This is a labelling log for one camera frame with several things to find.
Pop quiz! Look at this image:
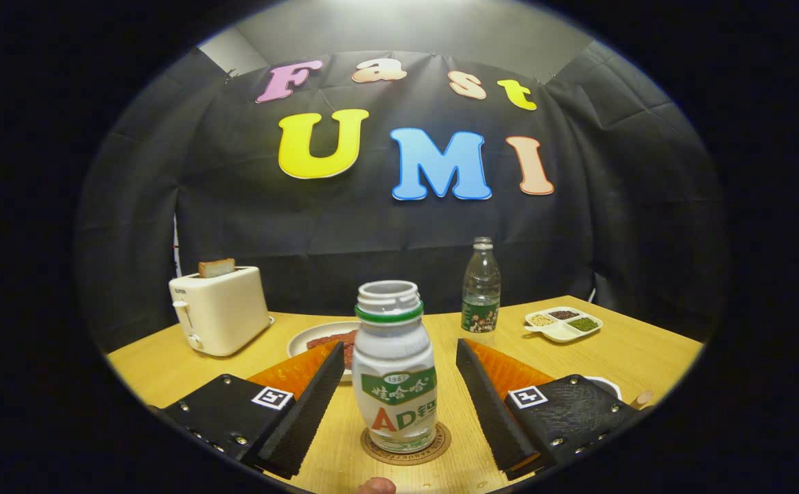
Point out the cream toaster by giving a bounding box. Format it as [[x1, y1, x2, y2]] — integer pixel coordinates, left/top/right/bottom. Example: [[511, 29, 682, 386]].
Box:
[[169, 266, 275, 357]]

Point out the white juice bottle green label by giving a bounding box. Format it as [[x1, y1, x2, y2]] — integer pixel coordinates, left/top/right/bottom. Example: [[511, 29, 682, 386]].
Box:
[[352, 280, 439, 454]]

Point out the white cup with wooden handle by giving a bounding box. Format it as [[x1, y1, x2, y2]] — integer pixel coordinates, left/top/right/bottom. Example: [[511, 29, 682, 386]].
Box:
[[584, 376, 655, 410]]

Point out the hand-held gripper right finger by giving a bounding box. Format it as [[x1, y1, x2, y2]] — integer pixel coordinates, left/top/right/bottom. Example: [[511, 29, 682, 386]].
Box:
[[455, 339, 641, 482]]

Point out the round cork coaster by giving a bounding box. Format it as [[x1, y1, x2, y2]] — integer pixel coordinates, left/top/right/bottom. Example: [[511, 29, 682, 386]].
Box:
[[361, 421, 453, 467]]

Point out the white divided dish with beans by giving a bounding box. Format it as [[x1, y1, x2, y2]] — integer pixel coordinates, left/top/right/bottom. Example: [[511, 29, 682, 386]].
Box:
[[524, 306, 604, 344]]

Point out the toast bread slice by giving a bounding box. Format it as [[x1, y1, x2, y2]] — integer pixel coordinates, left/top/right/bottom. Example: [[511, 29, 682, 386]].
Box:
[[198, 258, 237, 279]]

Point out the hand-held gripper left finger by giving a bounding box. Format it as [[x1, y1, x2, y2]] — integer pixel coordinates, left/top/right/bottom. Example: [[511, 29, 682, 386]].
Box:
[[159, 341, 346, 481]]

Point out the round white plate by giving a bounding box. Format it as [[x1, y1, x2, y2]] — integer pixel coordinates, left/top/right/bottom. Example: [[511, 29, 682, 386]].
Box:
[[287, 321, 360, 383]]

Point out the clear plastic water bottle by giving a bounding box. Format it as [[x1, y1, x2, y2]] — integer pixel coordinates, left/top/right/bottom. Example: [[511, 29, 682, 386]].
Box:
[[461, 237, 502, 335]]

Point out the red meat slice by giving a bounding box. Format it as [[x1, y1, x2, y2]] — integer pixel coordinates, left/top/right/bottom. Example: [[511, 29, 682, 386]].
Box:
[[307, 330, 359, 370]]

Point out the wooden table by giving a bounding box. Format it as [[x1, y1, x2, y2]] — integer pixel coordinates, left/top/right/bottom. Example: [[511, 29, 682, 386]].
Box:
[[106, 295, 705, 494]]

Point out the black backdrop cloth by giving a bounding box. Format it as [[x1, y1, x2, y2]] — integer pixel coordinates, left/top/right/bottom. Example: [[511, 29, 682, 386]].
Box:
[[73, 41, 726, 354]]

